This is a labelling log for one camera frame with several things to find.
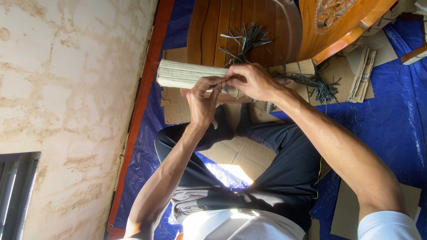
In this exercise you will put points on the creased brown cardboard sheet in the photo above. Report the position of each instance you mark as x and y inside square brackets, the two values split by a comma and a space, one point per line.
[243, 155]

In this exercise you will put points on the person's right hand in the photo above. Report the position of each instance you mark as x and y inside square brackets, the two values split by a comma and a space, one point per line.
[257, 81]

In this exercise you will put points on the narrow folded printed cardboard pieces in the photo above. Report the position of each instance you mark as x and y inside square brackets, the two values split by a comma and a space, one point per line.
[362, 75]

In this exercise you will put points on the flat brown cardboard sheet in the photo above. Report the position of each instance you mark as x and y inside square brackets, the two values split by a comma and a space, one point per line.
[347, 210]

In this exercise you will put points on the blue tarp with orange edge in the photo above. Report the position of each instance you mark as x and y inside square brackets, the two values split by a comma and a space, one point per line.
[393, 126]

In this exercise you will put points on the person's white shirt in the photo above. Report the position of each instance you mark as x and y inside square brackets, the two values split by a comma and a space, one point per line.
[240, 226]

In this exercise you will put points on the dark framed window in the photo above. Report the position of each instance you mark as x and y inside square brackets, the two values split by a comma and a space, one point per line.
[16, 196]

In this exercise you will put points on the bundle of folded cardboard sheets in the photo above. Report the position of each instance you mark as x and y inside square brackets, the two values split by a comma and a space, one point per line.
[181, 74]

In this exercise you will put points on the orange wooden furniture leg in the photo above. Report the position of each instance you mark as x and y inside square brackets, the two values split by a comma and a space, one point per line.
[415, 55]

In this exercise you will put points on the person's left hand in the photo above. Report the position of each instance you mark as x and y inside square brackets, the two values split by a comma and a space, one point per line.
[199, 106]

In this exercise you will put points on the person's black sock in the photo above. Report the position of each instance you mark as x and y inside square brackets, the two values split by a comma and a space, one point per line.
[218, 128]
[243, 121]

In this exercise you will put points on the carved orange wooden chair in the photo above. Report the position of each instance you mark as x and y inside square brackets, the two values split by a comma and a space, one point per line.
[337, 23]

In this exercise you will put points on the round brown wooden table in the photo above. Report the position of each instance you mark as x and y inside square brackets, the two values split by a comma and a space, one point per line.
[213, 30]

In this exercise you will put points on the person's black trousers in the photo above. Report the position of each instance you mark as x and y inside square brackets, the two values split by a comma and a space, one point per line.
[287, 166]

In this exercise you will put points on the notched brown cardboard sheet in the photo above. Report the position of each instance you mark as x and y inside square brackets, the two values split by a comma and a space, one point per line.
[173, 106]

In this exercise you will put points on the large brown cardboard floor sheet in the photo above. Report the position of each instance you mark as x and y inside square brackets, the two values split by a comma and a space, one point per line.
[333, 71]

